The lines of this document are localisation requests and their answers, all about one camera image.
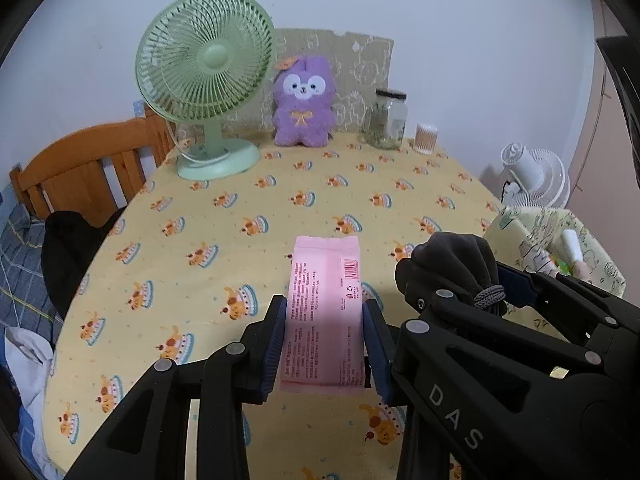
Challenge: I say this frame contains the glass jar with lid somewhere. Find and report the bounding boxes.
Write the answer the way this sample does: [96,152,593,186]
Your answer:
[364,88,408,150]

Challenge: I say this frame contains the patterned fabric storage box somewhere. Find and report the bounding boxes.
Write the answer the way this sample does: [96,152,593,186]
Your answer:
[484,206,626,298]

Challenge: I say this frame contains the cotton swab container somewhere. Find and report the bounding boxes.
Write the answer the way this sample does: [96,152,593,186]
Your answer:
[413,122,439,155]

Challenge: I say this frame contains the black garment on chair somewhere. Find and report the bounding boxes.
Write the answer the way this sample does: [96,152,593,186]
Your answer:
[41,208,124,320]

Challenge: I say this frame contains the green desk fan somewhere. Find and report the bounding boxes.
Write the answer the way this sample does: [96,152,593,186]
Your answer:
[134,0,274,181]

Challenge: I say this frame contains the blue plaid bedding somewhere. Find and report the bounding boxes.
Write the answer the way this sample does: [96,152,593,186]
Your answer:
[0,188,63,348]

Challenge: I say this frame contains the beige door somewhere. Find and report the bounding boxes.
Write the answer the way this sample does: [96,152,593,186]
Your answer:
[564,0,640,246]

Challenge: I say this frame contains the pink tissue pack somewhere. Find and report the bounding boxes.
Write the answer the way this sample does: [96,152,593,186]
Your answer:
[280,235,366,396]

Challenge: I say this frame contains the wooden chair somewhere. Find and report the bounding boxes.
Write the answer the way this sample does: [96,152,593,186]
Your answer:
[9,106,172,226]

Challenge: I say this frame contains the purple plush bunny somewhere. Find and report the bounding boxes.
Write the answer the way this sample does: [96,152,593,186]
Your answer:
[272,55,336,148]

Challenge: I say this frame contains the beige patterned board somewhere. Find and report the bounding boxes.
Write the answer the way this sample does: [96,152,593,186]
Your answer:
[221,28,394,136]

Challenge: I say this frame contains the yellow cake-print tablecloth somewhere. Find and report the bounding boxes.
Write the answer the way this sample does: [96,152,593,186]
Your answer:
[43,133,499,469]

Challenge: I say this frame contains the green tissue pack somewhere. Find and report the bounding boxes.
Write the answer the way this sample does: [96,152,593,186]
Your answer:
[552,258,572,275]

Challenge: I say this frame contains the black drawstring pouch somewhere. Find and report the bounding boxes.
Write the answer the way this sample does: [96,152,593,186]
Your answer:
[395,232,506,318]

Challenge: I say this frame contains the white cloth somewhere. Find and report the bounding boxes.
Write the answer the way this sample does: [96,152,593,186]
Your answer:
[561,229,584,264]

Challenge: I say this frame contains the white floor fan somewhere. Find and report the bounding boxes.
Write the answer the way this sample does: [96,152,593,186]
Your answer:
[500,142,570,208]

